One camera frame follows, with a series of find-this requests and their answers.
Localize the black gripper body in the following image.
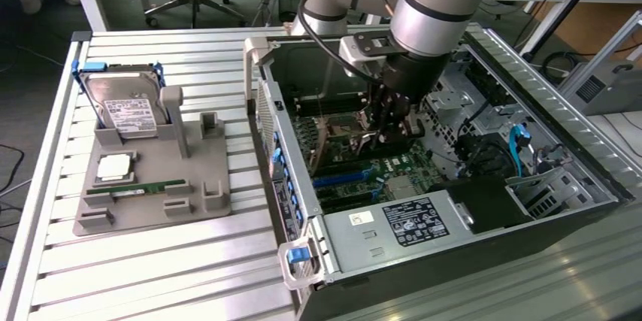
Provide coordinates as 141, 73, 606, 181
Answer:
378, 53, 453, 102

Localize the graphics card with metal bracket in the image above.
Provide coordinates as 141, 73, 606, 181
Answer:
309, 116, 421, 178

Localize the CPU socket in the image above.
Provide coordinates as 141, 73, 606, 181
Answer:
326, 114, 371, 134

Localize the metal disk bay cage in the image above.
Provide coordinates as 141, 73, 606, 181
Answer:
421, 67, 504, 149

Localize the green motherboard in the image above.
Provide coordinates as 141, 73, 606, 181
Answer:
290, 91, 442, 213

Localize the blue expansion slot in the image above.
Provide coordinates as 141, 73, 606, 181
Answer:
311, 170, 373, 187

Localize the black plastic shroud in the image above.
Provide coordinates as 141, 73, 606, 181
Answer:
430, 177, 533, 234

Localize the grey power supply unit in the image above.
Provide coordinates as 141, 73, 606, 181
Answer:
321, 189, 476, 273

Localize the grey slotted disk bay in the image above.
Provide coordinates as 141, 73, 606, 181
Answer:
506, 166, 618, 220

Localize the black tripod pole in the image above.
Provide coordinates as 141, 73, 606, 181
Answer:
520, 0, 616, 59

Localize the open black PC case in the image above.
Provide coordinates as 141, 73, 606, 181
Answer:
243, 27, 636, 321

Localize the grey computer tower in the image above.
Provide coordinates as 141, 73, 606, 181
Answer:
556, 11, 642, 117

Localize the black office chair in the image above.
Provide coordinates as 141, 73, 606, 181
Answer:
143, 0, 247, 29

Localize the grey parts rack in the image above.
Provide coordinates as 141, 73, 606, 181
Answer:
73, 86, 233, 238

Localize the green RAM stick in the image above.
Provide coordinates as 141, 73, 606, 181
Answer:
87, 180, 186, 198

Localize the silver hard disk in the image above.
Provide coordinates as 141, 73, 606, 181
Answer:
83, 71, 169, 141

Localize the silver CPU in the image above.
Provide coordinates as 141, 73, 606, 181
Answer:
95, 154, 135, 183

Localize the hard disk drive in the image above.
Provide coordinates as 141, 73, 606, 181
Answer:
69, 59, 167, 126

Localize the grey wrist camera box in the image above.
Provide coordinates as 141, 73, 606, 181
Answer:
338, 31, 398, 77

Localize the blue wire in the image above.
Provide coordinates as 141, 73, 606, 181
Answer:
508, 121, 532, 179

